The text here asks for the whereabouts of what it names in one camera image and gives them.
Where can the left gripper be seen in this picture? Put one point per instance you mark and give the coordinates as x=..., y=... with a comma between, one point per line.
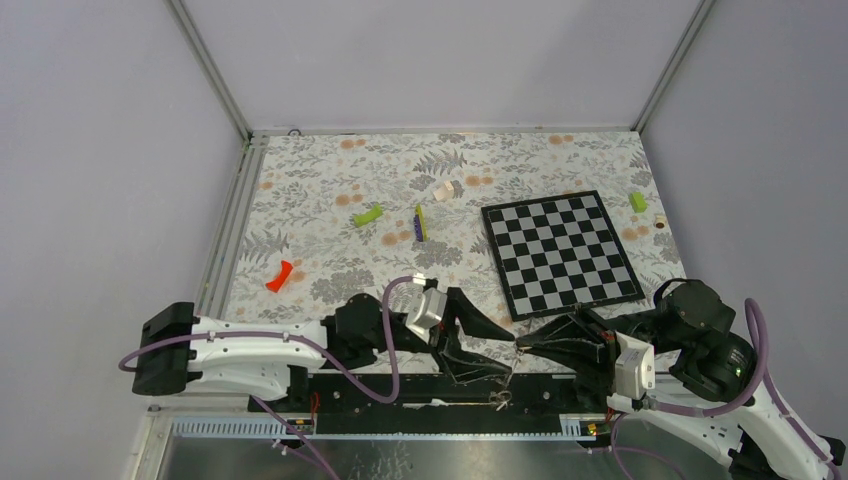
x=465, y=367

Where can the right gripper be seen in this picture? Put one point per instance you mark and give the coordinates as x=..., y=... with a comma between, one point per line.
x=577, y=342

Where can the large silver keyring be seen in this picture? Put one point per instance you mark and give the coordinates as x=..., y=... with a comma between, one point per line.
x=500, y=398

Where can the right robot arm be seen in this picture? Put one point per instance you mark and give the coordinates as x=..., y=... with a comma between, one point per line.
x=680, y=367

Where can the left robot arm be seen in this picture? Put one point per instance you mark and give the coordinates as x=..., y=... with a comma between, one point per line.
x=180, y=349

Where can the black white chessboard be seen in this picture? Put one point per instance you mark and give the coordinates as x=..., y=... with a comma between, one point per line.
x=556, y=253

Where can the small green block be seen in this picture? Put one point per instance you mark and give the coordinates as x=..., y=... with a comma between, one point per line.
x=638, y=202

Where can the cream toy block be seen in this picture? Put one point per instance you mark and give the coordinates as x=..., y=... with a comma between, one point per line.
x=446, y=191

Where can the green curved block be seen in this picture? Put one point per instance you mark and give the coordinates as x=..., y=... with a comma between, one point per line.
x=367, y=217

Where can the floral table mat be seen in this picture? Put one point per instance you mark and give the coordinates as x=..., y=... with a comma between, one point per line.
x=309, y=187

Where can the red curved block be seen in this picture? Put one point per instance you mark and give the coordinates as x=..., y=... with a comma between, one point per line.
x=276, y=284

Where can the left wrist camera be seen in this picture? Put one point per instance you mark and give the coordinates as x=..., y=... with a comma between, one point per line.
x=431, y=308

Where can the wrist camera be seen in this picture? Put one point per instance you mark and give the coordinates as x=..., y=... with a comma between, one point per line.
x=431, y=308
x=634, y=367

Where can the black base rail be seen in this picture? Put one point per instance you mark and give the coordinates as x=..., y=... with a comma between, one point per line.
x=432, y=404

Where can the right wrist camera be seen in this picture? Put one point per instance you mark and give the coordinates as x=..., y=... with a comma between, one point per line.
x=634, y=367

